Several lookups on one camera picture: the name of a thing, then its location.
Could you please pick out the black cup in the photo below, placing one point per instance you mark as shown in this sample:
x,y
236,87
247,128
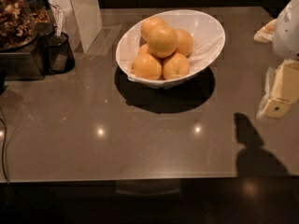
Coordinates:
x,y
57,53

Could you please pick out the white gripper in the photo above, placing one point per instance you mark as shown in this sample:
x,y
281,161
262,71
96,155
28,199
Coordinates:
x,y
287,32

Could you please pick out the dark metal stand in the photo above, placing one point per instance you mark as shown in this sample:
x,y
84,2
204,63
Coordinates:
x,y
25,63

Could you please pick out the glass jar of nuts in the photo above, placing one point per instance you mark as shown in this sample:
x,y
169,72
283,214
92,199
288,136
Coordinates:
x,y
18,20

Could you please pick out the white tag stick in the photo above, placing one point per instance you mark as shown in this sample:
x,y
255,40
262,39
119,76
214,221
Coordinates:
x,y
60,21

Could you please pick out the white oval bowl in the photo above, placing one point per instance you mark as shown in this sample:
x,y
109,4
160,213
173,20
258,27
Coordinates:
x,y
205,25

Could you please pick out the small middle left orange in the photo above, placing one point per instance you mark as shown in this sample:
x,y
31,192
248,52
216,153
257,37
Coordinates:
x,y
143,49

